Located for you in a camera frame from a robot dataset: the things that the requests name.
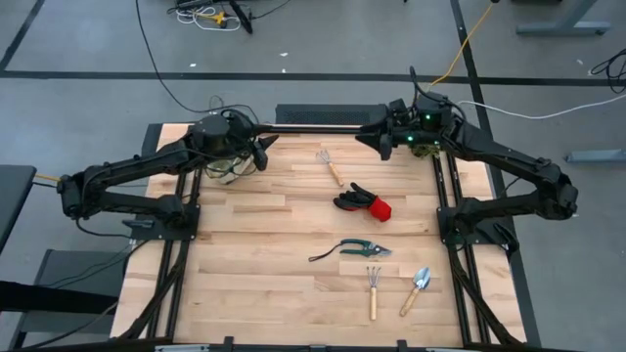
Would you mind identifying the potted green plant black pot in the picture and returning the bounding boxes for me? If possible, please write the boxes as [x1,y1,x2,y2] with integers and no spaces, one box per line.
[409,141,444,160]

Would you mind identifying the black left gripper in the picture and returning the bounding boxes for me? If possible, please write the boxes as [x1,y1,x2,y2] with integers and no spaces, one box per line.
[228,112,281,173]

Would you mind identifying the white and yellow cable bunch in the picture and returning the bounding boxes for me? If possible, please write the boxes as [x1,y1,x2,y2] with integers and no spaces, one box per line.
[174,3,245,33]

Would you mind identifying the black tripod leg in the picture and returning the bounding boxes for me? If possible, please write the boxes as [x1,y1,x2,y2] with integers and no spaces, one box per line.
[227,0,254,35]

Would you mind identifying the green-handled pruning shears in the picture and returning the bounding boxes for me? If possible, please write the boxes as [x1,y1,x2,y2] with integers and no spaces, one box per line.
[307,238,393,264]

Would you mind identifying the curved-tine hand rake wooden handle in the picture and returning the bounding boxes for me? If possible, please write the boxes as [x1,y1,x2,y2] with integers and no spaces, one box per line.
[315,149,346,189]

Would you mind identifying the red and black gardening glove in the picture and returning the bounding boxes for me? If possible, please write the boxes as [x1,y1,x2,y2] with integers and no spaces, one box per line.
[333,181,393,224]

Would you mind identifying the beige gardening bag green trim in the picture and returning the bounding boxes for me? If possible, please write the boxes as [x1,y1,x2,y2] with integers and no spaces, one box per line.
[203,150,256,186]

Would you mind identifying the white floor cable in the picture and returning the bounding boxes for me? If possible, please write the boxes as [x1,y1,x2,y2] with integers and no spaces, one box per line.
[457,92,626,121]

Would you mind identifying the grey desk foot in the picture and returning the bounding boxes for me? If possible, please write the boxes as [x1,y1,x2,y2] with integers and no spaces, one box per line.
[564,148,626,164]

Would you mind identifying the yellow floor cable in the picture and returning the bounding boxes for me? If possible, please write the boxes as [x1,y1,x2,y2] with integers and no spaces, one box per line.
[429,2,496,87]

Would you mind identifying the black vented box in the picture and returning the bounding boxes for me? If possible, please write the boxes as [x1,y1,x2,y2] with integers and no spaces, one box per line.
[275,103,400,126]

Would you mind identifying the wide steel trowel wooden handle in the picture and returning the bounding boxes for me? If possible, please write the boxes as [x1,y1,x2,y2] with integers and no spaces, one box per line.
[398,266,432,318]

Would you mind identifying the black aluminium station frame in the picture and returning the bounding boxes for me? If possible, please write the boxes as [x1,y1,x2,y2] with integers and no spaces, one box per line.
[110,121,530,352]

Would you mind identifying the black floor cable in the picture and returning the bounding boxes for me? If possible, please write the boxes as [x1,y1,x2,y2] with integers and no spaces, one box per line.
[134,0,260,123]

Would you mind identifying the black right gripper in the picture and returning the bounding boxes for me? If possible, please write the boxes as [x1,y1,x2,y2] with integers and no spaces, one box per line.
[355,114,420,162]

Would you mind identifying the wooden desk grey legs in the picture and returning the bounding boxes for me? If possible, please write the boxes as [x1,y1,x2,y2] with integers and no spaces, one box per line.
[515,0,612,37]

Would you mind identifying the three-tine hand fork wooden handle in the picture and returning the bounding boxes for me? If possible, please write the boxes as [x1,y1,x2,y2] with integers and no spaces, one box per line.
[366,265,382,323]

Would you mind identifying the black cable bundle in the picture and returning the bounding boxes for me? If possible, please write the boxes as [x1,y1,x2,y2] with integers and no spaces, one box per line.
[590,47,626,95]

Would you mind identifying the black side table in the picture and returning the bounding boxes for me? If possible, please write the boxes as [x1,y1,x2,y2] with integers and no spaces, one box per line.
[0,164,38,255]

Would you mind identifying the dark grey low shelf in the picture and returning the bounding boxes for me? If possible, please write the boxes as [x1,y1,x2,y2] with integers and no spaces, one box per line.
[0,247,129,351]

